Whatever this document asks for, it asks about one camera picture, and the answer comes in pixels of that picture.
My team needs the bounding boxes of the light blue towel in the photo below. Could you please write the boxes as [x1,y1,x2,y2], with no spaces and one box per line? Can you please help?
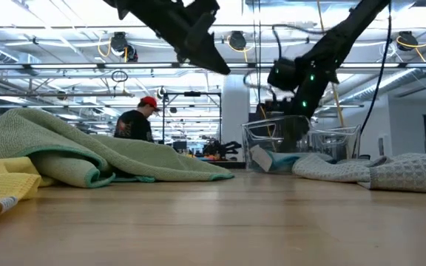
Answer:
[249,144,334,174]

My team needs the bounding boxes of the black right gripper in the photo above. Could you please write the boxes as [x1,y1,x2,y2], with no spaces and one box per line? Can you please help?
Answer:
[281,61,339,152]

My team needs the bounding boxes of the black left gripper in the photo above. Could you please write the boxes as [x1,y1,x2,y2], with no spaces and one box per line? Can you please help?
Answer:
[153,0,231,75]

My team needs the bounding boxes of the pale green towel, teal trim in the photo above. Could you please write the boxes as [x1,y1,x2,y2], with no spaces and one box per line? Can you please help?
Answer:
[0,107,235,188]

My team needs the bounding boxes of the black background workstation frame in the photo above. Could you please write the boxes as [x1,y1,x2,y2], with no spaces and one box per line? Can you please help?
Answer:
[160,91,223,145]

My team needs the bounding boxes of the light grey waffle towel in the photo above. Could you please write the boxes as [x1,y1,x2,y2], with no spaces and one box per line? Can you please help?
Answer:
[292,149,426,194]

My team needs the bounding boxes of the ceiling cable reel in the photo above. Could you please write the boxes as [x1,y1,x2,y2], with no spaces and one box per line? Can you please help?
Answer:
[109,31,139,63]
[396,30,421,52]
[229,30,249,52]

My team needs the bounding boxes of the black metal table frame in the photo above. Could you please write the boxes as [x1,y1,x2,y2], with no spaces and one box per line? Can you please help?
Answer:
[207,160,247,170]

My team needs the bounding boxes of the clear plastic bin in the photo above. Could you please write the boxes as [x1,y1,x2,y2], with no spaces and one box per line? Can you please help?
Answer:
[241,115,362,174]

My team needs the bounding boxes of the person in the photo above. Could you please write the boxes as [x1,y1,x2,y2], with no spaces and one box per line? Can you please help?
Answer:
[113,95,161,143]

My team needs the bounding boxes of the yellow cable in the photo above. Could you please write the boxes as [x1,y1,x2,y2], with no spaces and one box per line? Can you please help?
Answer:
[316,0,347,129]

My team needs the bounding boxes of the yellow towel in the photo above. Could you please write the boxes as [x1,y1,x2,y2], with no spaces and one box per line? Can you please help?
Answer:
[0,142,57,222]

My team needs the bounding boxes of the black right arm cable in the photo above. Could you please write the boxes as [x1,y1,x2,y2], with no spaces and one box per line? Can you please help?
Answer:
[351,0,393,158]

